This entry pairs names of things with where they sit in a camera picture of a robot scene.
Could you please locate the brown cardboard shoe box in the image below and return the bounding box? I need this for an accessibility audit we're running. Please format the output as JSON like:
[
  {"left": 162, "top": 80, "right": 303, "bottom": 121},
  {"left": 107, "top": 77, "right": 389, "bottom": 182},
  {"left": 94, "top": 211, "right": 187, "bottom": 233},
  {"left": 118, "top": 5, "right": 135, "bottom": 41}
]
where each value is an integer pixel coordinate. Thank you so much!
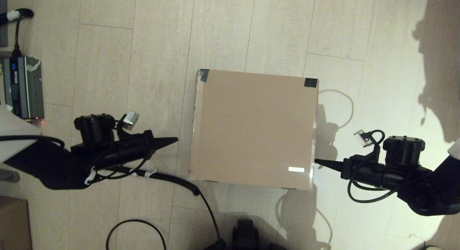
[{"left": 188, "top": 68, "right": 319, "bottom": 190}]

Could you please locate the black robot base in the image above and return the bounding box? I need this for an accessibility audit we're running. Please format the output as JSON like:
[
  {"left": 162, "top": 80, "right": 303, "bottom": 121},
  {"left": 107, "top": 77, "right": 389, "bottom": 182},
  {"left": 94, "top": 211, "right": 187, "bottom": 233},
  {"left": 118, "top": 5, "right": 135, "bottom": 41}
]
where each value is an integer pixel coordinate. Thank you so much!
[{"left": 203, "top": 219, "right": 288, "bottom": 250}]

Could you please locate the grey power inverter box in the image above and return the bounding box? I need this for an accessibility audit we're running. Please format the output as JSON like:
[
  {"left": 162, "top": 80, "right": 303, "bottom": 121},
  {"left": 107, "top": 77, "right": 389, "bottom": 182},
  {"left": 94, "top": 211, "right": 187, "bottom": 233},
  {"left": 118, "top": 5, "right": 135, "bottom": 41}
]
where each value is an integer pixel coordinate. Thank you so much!
[{"left": 3, "top": 56, "right": 45, "bottom": 119}]

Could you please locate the grey furniture foot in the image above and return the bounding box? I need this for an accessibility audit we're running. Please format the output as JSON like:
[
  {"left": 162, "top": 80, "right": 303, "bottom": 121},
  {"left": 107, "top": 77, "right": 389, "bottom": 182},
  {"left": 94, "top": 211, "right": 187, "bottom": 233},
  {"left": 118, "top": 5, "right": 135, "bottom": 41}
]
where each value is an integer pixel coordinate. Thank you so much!
[{"left": 0, "top": 169, "right": 20, "bottom": 183}]

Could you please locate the plain brown cardboard carton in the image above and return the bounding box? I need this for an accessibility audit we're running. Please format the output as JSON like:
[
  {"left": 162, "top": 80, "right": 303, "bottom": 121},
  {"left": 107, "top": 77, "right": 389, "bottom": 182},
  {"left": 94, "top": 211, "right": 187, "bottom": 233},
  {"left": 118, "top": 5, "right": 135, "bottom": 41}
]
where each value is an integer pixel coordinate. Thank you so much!
[{"left": 0, "top": 196, "right": 32, "bottom": 250}]

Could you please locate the dark grey panel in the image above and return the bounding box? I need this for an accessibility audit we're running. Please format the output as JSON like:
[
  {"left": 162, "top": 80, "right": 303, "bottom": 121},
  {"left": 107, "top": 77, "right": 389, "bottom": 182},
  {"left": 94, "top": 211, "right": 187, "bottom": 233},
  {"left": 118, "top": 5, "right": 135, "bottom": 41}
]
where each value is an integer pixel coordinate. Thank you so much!
[{"left": 0, "top": 0, "right": 8, "bottom": 47}]

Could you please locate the black corrugated cable conduit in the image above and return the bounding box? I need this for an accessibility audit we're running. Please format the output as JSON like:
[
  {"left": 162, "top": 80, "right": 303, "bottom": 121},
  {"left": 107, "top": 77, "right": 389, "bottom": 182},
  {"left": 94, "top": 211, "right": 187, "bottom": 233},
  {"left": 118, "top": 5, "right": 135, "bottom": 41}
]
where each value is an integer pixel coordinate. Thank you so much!
[{"left": 104, "top": 165, "right": 226, "bottom": 250}]

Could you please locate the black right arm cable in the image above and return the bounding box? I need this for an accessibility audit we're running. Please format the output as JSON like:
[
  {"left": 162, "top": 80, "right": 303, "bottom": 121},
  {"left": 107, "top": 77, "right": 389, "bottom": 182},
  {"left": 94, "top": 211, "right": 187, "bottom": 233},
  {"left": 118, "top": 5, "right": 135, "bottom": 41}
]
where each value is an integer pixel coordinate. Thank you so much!
[{"left": 347, "top": 129, "right": 417, "bottom": 204}]

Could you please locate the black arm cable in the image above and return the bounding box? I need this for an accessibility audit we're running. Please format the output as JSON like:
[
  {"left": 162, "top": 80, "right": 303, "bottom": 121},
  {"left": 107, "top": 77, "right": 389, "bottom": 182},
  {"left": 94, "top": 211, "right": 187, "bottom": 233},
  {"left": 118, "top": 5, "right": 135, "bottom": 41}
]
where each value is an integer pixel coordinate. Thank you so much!
[
  {"left": 347, "top": 129, "right": 417, "bottom": 204},
  {"left": 0, "top": 113, "right": 158, "bottom": 180}
]

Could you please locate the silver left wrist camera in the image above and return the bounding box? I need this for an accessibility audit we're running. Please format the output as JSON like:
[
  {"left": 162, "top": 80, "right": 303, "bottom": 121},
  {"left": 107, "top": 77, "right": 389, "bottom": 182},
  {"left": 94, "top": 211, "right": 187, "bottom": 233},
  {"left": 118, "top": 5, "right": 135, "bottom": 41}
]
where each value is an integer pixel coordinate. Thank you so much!
[{"left": 122, "top": 110, "right": 140, "bottom": 131}]

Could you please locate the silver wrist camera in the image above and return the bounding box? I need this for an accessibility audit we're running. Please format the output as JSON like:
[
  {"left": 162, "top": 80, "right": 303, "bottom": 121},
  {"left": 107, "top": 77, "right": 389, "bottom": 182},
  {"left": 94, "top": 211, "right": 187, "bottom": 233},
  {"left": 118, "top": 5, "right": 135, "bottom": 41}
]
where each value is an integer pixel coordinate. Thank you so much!
[
  {"left": 354, "top": 129, "right": 376, "bottom": 148},
  {"left": 122, "top": 110, "right": 140, "bottom": 131}
]

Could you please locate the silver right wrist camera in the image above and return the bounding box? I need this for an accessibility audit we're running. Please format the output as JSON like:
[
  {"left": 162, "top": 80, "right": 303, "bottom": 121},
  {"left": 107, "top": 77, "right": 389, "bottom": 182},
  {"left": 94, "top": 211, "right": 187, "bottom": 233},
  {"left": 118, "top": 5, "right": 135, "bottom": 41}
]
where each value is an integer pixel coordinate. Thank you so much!
[{"left": 354, "top": 129, "right": 376, "bottom": 148}]

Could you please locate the thin black looped cable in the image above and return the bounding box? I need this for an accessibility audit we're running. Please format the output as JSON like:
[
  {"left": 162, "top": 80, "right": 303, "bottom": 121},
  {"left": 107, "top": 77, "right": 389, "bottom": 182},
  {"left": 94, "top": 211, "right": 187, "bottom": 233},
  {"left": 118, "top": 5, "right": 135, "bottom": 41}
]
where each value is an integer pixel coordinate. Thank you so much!
[{"left": 106, "top": 219, "right": 167, "bottom": 250}]

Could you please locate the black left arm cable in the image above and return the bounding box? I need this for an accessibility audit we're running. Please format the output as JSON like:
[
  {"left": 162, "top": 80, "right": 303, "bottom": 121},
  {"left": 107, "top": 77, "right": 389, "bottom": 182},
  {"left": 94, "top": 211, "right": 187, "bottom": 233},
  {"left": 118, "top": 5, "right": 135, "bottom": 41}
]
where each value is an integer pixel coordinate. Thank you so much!
[{"left": 0, "top": 113, "right": 158, "bottom": 180}]

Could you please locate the black plug cable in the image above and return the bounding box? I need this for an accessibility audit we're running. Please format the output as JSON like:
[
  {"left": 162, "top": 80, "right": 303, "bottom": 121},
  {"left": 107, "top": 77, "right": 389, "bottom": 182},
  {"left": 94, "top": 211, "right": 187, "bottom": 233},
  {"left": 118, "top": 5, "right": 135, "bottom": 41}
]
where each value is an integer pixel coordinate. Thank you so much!
[{"left": 0, "top": 8, "right": 35, "bottom": 58}]

